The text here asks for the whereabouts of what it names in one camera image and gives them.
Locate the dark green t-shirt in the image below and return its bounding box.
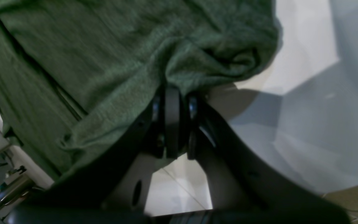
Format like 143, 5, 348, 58
0, 0, 278, 181

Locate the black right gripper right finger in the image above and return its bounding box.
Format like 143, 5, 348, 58
185, 93, 350, 224

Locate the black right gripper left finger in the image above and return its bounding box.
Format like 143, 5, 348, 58
8, 86, 183, 224

